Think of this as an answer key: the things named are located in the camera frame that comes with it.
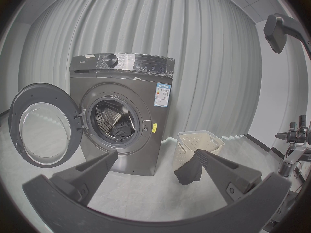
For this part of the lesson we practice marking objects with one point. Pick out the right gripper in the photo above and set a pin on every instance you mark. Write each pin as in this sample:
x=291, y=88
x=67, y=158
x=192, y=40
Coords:
x=295, y=137

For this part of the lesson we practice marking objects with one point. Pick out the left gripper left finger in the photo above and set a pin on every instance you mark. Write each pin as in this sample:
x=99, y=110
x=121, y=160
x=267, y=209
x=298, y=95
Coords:
x=90, y=175

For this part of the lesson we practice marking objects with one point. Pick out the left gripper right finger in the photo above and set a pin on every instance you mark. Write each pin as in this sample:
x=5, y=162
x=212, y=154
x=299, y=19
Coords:
x=226, y=176

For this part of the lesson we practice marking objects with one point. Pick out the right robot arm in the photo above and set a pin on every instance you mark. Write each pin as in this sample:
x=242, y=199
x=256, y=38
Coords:
x=292, y=158

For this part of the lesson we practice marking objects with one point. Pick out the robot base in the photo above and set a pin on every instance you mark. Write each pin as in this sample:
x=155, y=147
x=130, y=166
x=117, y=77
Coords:
x=286, y=204

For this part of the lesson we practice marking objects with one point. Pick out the cream laundry basket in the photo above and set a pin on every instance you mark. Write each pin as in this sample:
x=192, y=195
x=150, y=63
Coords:
x=192, y=141

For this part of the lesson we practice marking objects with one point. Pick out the grey washing machine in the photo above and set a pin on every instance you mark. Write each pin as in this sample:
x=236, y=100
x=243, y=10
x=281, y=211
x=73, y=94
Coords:
x=136, y=152

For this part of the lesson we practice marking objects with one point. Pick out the washing machine door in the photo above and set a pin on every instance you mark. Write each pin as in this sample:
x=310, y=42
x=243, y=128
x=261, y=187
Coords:
x=17, y=120

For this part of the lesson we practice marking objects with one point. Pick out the black garment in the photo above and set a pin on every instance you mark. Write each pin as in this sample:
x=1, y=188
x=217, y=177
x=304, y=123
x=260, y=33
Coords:
x=121, y=131
x=189, y=172

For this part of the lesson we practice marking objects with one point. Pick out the white curtain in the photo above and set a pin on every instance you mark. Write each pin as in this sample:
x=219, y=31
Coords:
x=145, y=20

